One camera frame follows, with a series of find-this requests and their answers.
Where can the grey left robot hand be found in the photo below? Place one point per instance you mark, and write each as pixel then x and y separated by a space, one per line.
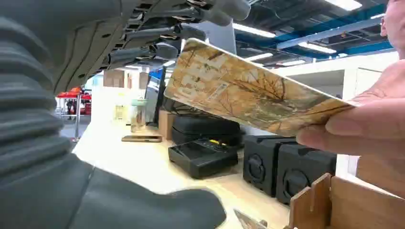
pixel 95 28

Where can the autumn leaves printed card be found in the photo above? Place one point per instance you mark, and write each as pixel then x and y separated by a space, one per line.
pixel 240 88

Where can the large brown cardboard box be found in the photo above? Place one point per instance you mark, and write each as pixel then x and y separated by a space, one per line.
pixel 114 79

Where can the red canopy stand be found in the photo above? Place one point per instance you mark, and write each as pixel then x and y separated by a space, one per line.
pixel 74 94

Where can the dark computer monitor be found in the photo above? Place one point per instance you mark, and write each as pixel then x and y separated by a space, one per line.
pixel 155 94

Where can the metal pole stand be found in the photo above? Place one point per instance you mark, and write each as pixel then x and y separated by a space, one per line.
pixel 77 120

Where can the glass jar with green lid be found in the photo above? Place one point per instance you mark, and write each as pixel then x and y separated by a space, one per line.
pixel 138 117

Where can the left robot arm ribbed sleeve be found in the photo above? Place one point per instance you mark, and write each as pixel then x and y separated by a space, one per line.
pixel 28 104

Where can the small brown cardboard box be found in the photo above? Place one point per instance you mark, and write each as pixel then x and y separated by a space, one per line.
pixel 165 124

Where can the smartphone with brown case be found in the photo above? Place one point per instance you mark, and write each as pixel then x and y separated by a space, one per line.
pixel 141 138

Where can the black soft bag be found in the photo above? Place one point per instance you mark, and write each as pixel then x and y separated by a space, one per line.
pixel 205 126

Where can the ceiling light strip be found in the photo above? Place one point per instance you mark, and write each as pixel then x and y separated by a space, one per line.
pixel 258 57
pixel 253 30
pixel 345 3
pixel 316 48

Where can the black flat charger device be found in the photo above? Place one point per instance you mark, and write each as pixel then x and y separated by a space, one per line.
pixel 202 158

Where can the black cube case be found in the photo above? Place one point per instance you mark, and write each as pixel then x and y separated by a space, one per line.
pixel 300 177
pixel 259 164

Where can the card lying on desk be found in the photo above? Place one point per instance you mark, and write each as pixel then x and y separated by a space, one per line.
pixel 248 221

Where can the white cabinet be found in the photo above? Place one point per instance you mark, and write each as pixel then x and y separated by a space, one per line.
pixel 348 75

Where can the person's hand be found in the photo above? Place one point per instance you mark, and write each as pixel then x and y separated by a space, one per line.
pixel 364 126

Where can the person's head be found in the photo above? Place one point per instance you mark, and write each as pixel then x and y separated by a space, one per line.
pixel 395 25

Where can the wooden card box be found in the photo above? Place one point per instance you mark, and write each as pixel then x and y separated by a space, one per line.
pixel 348 205

